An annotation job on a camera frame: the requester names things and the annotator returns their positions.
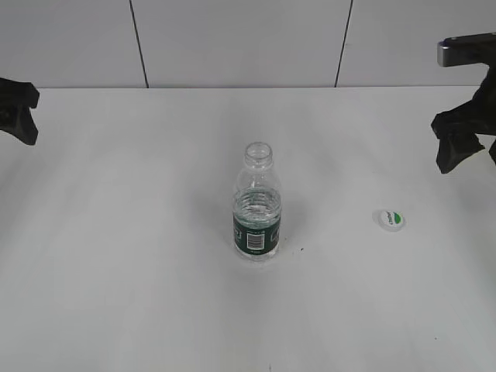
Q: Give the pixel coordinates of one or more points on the white green-logo bottle cap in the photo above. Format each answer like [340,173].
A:
[389,220]

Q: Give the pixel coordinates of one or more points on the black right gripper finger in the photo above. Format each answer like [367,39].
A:
[455,148]
[455,121]

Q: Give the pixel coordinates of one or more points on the clear green-label water bottle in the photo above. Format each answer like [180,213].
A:
[257,204]

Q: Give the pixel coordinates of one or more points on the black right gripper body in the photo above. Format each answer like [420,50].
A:
[483,102]

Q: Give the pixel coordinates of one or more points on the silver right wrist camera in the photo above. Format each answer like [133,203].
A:
[466,50]

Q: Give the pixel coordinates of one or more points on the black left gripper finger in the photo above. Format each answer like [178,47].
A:
[18,93]
[17,121]

